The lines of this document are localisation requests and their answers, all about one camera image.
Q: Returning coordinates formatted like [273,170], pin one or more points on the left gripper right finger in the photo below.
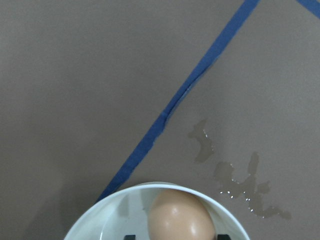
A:
[222,237]

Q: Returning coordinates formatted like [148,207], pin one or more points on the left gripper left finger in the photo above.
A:
[130,237]

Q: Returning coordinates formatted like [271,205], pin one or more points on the brown egg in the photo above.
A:
[179,215]

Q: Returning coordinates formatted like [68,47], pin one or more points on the white bowl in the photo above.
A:
[126,213]

